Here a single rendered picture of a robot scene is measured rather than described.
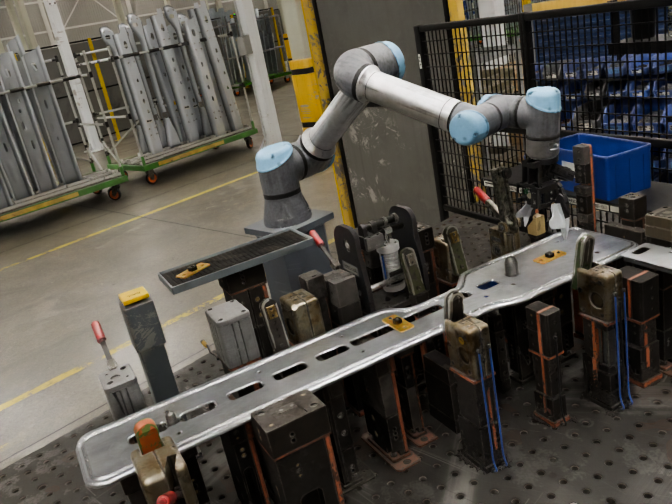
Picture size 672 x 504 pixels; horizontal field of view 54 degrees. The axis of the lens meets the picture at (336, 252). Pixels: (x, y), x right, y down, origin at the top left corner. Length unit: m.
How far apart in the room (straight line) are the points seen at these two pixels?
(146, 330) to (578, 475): 0.99
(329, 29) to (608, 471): 3.62
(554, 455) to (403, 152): 3.06
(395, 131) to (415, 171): 0.29
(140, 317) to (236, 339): 0.25
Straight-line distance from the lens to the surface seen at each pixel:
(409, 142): 4.32
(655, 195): 2.07
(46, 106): 8.88
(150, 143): 9.29
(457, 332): 1.38
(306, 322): 1.53
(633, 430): 1.65
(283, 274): 2.04
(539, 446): 1.60
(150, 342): 1.62
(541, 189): 1.61
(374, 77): 1.67
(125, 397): 1.46
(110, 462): 1.33
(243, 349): 1.49
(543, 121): 1.58
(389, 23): 4.22
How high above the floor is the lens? 1.69
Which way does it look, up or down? 20 degrees down
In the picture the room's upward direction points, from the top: 11 degrees counter-clockwise
